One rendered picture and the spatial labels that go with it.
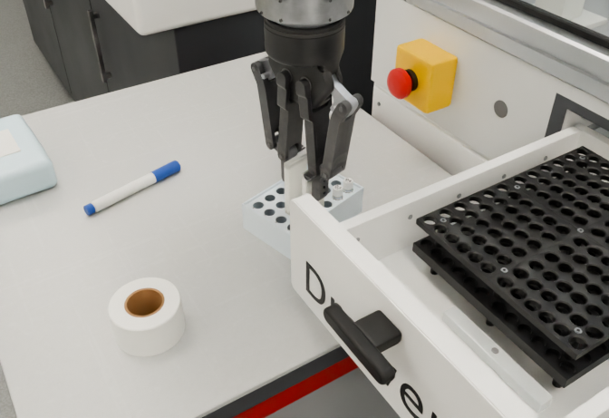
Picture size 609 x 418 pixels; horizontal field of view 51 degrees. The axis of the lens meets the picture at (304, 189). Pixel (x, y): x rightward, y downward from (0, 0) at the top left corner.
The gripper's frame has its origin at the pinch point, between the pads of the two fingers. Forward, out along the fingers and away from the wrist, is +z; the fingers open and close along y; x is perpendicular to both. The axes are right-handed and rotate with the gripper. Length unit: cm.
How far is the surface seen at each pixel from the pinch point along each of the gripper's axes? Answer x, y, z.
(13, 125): -13.9, -41.8, 3.4
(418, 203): 1.1, 13.8, -5.0
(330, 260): -11.7, 14.1, -6.6
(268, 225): -3.3, -2.5, 4.6
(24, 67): 58, -223, 84
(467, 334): -5.8, 24.3, -0.9
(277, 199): 0.4, -4.8, 4.3
